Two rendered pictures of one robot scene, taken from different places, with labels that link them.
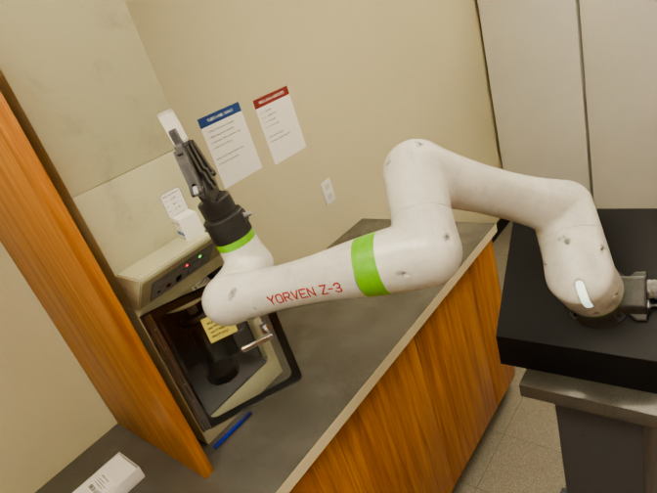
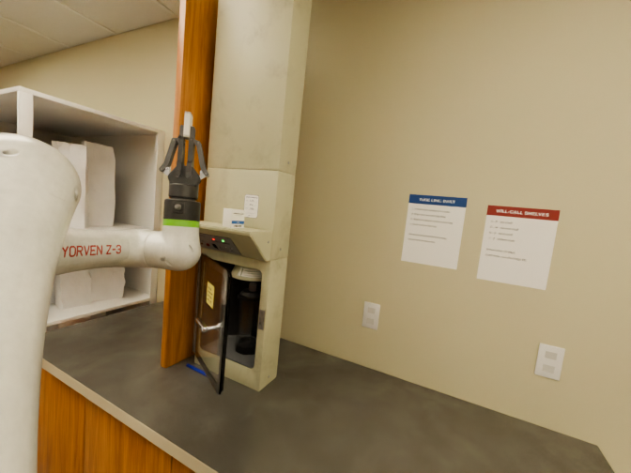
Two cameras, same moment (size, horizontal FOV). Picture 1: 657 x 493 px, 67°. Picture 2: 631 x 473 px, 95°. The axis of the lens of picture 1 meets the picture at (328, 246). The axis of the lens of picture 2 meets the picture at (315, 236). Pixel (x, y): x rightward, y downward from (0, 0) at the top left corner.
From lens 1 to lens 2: 134 cm
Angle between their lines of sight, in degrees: 69
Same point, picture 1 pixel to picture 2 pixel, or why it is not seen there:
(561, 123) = not seen: outside the picture
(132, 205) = (229, 190)
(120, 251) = (211, 210)
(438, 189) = not seen: outside the picture
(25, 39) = (227, 76)
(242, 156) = (438, 247)
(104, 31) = (266, 78)
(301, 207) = (485, 342)
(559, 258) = not seen: outside the picture
